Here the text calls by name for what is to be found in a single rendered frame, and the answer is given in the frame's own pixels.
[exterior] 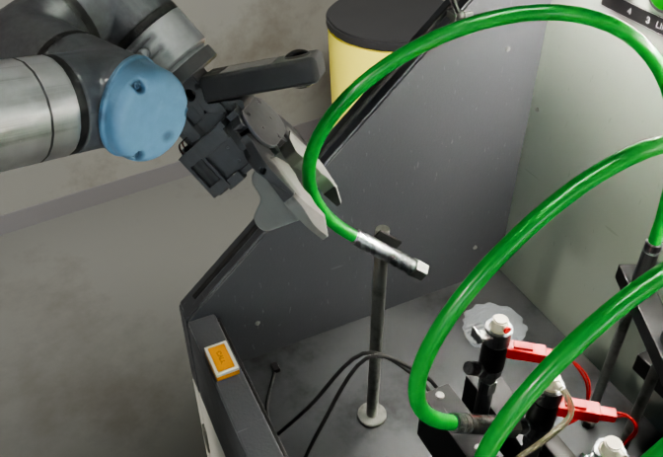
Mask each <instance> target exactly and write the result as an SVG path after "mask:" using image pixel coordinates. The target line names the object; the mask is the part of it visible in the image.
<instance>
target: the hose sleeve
mask: <svg viewBox="0 0 663 457"><path fill-rule="evenodd" d="M357 231H358V234H357V237H356V239H355V240H354V241H353V242H350V244H351V245H353V246H355V247H357V248H358V249H360V250H363V251H364V252H366V253H369V254H371V255H373V256H375V257H376V258H378V259H380V260H382V261H384V262H386V263H388V264H390V265H392V266H393V267H397V268H398V269H400V270H403V271H405V272H406V273H411V272H413V271H414V269H415V268H416V259H414V258H412V257H411V256H409V255H408V254H405V253H403V252H402V251H399V250H397V249H395V248H394V247H392V246H390V245H388V244H386V243H384V242H382V241H380V240H378V239H377V238H375V237H374V236H371V235H369V234H368V233H365V232H363V231H361V230H360V229H357Z"/></svg>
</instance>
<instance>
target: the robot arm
mask: <svg viewBox="0 0 663 457"><path fill-rule="evenodd" d="M204 44H205V36H204V35H203V34H202V33H201V32H200V30H199V29H198V28H197V27H196V26H195V25H194V24H193V22H192V21H191V20H190V19H189V18H188V17H187V16H186V15H185V13H184V12H183V11H182V10H181V9H180V8H179V7H178V6H177V5H176V4H175V3H174V2H173V0H14V1H12V2H11V3H9V4H8V5H6V6H5V7H3V8H2V9H0V173H1V172H5V171H9V170H13V169H17V168H22V167H26V166H29V165H33V164H37V163H41V162H45V161H50V160H54V159H58V158H62V157H66V156H69V155H73V154H79V153H83V152H87V151H91V150H95V149H100V148H106V149H107V150H108V151H109V152H110V153H111V154H113V155H114V156H118V157H124V158H126V159H128V160H132V161H139V162H143V161H149V160H152V159H155V158H157V157H159V156H161V155H162V154H164V153H165V152H166V151H168V150H169V149H170V148H171V147H172V146H173V145H174V143H175V142H176V141H177V139H178V138H179V136H180V137H181V139H182V140H183V141H182V142H181V143H180V144H179V150H180V152H181V153H182V157H181V158H180V159H179V161H180V162H181V163H182V164H183V165H184V166H185V167H186V168H187V169H188V170H189V171H190V172H191V174H192V175H193V176H194V177H195V178H196V179H197V180H198V181H199V182H200V183H201V184H202V185H203V186H204V187H205V188H206V190H207V191H208V192H209V193H210V194H211V195H212V196H213V197H214V198H215V197H216V196H218V195H221V194H222V193H223V192H225V191H226V190H227V189H230V190H231V189H232V188H233V187H235V186H236V185H237V184H238V183H239V182H241V181H242V180H243V179H244V178H245V177H246V176H247V174H246V173H247V172H248V171H249V170H250V169H254V172H253V174H252V183H253V185H254V187H255V188H256V190H257V192H258V194H259V196H260V202H259V205H258V208H257V211H256V213H255V215H254V221H255V223H256V225H257V227H258V228H259V229H261V230H263V231H270V230H273V229H276V228H279V227H282V226H284V225H287V224H290V223H293V222H295V221H298V220H300V221H301V222H302V223H303V224H304V225H305V226H306V227H308V228H309V229H310V230H311V231H312V232H313V233H315V234H316V235H317V236H319V237H320V238H321V239H323V240H324V239H325V238H326V237H327V236H328V235H329V234H328V228H327V221H326V215H325V214H324V213H323V212H322V211H321V210H320V209H319V208H318V207H317V206H316V204H315V203H314V201H313V199H312V197H311V196H310V195H309V194H308V193H307V192H306V191H305V190H304V188H303V184H302V164H303V157H304V153H305V150H306V147H307V142H306V141H305V140H304V139H303V138H302V136H301V135H300V134H299V133H298V132H297V130H296V129H295V128H294V127H293V126H292V125H291V124H290V123H289V122H287V121H286V120H285V119H284V118H283V117H281V116H280V115H279V114H277V113H276V111H275V110H274V109H273V108H272V107H271V106H269V105H268V104H267V103H266V102H265V101H264V100H263V99H261V98H259V97H255V96H254V94H259V93H265V92H270V91H276V90H282V89H287V88H296V89H304V88H308V87H310V86H311V85H313V84H315V83H317V82H319V80H320V79H321V77H322V76H323V75H324V73H325V72H326V66H325V62H324V57H323V54H322V52H321V51H320V50H318V49H314V50H306V49H294V50H292V51H290V52H288V53H287V54H286V55H282V56H277V57H272V58H267V59H262V60H257V61H251V62H246V63H241V64H235V65H230V66H225V67H219V68H214V69H212V70H210V71H209V72H207V71H206V70H205V69H204V68H205V67H206V66H207V65H208V64H209V63H210V62H211V61H212V60H213V59H214V58H215V57H216V55H217V53H216V52H215V51H214V50H213V49H212V48H211V46H210V45H209V44H208V45H206V46H204ZM184 142H185V143H186V144H187V146H186V147H184ZM181 145H182V146H183V148H184V149H183V150H182V149H181ZM316 182H317V187H318V188H319V189H320V190H321V191H322V193H323V194H324V195H325V196H326V197H327V198H328V199H329V200H330V201H331V202H333V203H334V204H335V205H336V206H339V205H340V204H341V199H340V196H339V192H338V189H337V185H336V184H335V182H334V181H333V179H332V177H331V176H330V174H329V172H328V171H327V169H326V168H325V167H324V165H323V164H322V162H321V161H320V160H319V159H318V161H317V167H316Z"/></svg>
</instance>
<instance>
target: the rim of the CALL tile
mask: <svg viewBox="0 0 663 457"><path fill-rule="evenodd" d="M222 343H223V344H224V345H225V346H226V348H227V350H228V352H229V354H230V356H231V358H232V360H233V362H234V364H235V367H232V368H229V369H226V370H224V371H221V372H218V371H217V369H216V366H215V364H214V362H213V360H212V358H211V355H210V353H209V351H208V349H209V348H211V347H214V346H217V345H219V344H222ZM204 351H205V353H206V355H207V357H208V360H209V362H210V364H211V366H212V369H213V371H214V373H215V375H216V377H217V378H218V377H221V376H223V375H226V374H229V373H232V372H234V371H237V370H239V365H238V363H237V361H236V359H235V357H234V355H233V353H232V351H231V349H230V348H229V346H228V344H227V342H226V341H223V342H221V343H216V344H214V345H211V346H208V347H205V348H204Z"/></svg>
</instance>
